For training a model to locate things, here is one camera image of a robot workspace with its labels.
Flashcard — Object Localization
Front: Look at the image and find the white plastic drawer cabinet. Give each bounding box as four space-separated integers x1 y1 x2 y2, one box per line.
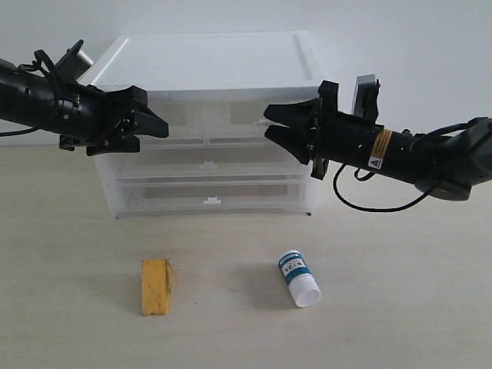
80 32 323 218

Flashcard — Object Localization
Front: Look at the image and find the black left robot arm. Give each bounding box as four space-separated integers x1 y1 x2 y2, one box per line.
1 61 169 156

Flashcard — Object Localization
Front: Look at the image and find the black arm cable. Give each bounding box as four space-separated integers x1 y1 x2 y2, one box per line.
0 49 78 138
332 121 477 213

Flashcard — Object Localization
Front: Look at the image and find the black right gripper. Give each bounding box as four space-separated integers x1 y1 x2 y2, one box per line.
264 81 379 179

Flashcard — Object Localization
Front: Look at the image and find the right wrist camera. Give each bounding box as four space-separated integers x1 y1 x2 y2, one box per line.
351 74 381 123

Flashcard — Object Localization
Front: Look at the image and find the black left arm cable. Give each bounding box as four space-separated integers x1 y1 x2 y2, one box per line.
0 49 78 138

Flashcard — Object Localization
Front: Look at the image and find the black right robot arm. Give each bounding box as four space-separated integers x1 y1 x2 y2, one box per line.
264 75 491 201

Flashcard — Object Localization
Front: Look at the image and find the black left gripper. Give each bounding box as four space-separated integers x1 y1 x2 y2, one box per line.
58 86 169 156

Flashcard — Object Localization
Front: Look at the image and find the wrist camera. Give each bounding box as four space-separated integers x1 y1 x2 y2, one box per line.
55 39 94 80
351 74 381 123

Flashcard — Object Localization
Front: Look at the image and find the white bottle teal label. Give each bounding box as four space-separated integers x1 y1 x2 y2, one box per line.
278 250 321 308

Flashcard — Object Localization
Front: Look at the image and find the yellow sponge block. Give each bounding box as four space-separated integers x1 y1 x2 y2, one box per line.
141 259 174 316

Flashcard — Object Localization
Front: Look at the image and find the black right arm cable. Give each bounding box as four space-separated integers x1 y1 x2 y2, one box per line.
332 121 477 213

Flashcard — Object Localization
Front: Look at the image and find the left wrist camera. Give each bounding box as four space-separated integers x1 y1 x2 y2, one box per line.
55 39 94 80

